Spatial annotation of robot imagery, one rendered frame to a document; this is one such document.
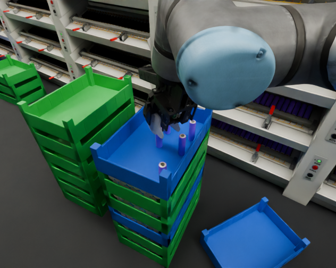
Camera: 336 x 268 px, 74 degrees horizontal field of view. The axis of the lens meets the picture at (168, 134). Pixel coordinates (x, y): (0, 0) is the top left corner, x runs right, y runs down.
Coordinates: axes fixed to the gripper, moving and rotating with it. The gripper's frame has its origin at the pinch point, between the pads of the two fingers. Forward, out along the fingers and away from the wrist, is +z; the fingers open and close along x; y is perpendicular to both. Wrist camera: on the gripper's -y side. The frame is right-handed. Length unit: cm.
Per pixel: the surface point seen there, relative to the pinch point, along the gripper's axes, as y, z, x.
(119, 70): -64, 34, 18
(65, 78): -109, 67, -4
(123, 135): -5.3, 5.8, -7.5
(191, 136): 4.6, 3.7, 8.5
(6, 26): -162, 53, -25
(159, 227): 19.0, 16.5, -8.9
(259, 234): 37, 38, 27
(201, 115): -0.6, 4.1, 16.3
